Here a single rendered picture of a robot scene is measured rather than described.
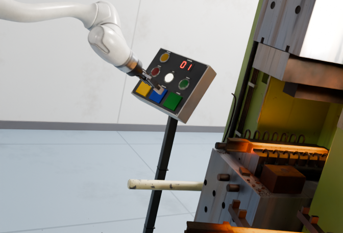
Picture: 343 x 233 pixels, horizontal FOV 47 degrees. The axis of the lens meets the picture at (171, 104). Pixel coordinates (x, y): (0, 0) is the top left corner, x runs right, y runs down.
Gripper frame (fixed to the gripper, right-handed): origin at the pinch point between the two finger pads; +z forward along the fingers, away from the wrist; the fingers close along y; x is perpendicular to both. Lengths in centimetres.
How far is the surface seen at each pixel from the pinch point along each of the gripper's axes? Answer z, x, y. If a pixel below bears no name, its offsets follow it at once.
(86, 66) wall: 102, 9, -195
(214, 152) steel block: 14.6, -10.9, 32.1
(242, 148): 7.9, -5.2, 45.8
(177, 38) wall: 159, 87, -170
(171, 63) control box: 13.3, 16.5, -13.9
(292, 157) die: 20, 2, 59
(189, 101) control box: 15.0, 3.5, 6.9
